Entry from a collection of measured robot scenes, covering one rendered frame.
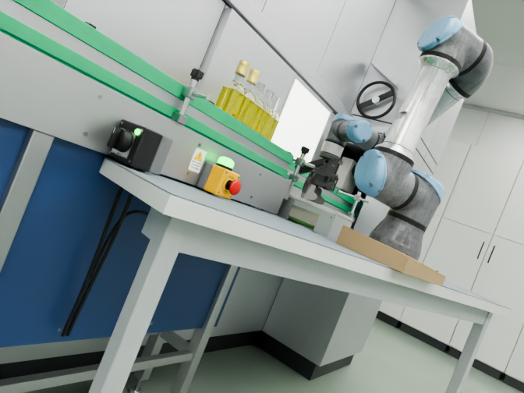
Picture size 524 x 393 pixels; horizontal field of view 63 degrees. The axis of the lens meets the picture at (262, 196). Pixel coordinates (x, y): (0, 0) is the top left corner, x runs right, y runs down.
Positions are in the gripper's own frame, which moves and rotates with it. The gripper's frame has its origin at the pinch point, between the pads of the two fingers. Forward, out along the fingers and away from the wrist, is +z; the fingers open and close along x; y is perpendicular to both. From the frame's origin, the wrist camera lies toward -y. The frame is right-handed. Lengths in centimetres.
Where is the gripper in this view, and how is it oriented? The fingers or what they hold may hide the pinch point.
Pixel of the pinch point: (304, 205)
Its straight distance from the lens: 156.5
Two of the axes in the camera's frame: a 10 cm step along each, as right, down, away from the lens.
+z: -3.7, 9.3, 0.0
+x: 5.3, 2.1, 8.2
